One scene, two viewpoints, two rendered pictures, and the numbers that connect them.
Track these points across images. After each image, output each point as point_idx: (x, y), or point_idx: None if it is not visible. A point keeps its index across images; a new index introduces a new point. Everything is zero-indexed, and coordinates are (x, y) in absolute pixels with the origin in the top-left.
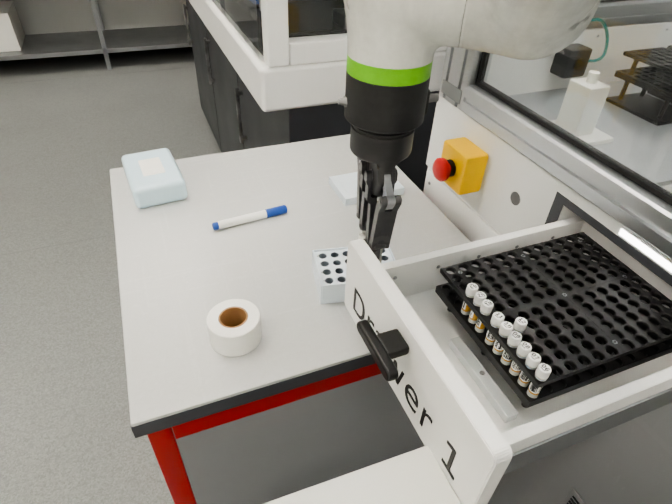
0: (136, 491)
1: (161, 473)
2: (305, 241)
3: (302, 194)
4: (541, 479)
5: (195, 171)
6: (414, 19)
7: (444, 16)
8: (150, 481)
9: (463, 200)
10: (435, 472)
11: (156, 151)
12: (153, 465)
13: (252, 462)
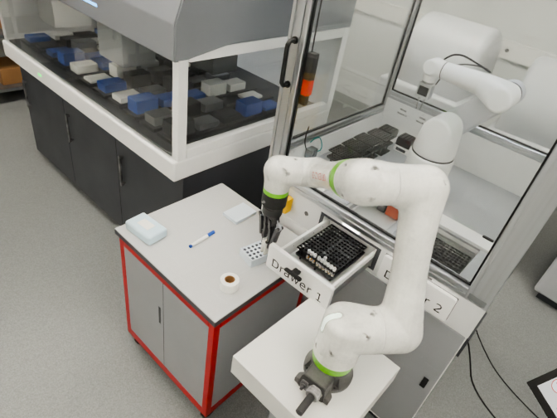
0: (135, 397)
1: (144, 385)
2: (230, 244)
3: (215, 222)
4: None
5: (158, 221)
6: (288, 183)
7: (296, 182)
8: (140, 390)
9: (283, 213)
10: (314, 303)
11: (141, 215)
12: (137, 382)
13: (235, 335)
